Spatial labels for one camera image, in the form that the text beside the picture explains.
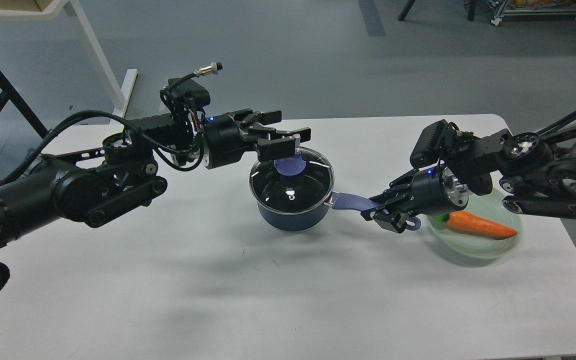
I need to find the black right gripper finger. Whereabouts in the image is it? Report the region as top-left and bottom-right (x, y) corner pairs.
(369, 169), (417, 203)
(360, 202), (419, 234)

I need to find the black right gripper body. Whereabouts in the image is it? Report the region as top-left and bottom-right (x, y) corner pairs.
(408, 167), (470, 217)

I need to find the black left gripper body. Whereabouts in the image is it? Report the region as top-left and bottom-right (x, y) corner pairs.
(203, 114), (254, 170)

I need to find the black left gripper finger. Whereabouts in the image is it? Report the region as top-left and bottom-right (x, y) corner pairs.
(247, 127), (312, 162)
(233, 109), (282, 132)

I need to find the glass pot lid purple knob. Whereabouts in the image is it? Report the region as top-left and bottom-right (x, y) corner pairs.
(248, 146), (335, 215)

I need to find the blue saucepan purple handle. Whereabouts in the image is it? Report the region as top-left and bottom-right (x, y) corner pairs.
(248, 146), (422, 233)

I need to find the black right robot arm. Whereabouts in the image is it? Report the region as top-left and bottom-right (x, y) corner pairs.
(361, 110), (576, 233)

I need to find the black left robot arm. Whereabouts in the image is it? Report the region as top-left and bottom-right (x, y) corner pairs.
(0, 109), (311, 291)

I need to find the orange toy carrot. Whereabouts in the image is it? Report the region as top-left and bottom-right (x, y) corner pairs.
(430, 210), (518, 240)

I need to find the pale green plate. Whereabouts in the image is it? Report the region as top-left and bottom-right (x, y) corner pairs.
(426, 189), (523, 261)

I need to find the metal wheeled cart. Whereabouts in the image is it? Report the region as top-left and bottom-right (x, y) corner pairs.
(486, 0), (576, 27)

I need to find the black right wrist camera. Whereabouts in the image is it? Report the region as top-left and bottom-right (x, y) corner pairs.
(409, 120), (448, 169)

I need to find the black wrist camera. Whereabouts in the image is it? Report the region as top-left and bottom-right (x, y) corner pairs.
(409, 120), (448, 169)
(158, 61), (223, 122)

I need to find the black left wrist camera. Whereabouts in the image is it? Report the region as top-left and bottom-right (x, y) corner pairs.
(158, 61), (223, 122)

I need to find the white desk frame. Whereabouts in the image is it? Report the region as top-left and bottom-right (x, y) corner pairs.
(0, 0), (138, 117)

